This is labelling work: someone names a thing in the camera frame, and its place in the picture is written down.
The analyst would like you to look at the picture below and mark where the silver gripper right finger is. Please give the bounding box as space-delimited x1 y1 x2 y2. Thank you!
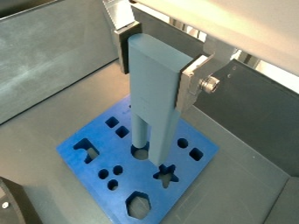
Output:
175 37 236 112

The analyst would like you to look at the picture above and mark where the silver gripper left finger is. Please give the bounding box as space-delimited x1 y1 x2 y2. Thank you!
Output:
103 0 142 74

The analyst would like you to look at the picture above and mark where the grey-blue square-circle peg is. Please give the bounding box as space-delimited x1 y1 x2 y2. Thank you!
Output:
128 33 192 166

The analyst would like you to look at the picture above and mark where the blue shape-sorting board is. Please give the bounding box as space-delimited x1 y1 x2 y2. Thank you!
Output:
58 98 219 224

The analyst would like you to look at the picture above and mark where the black round base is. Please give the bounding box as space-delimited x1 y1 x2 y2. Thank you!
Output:
0 177 43 224

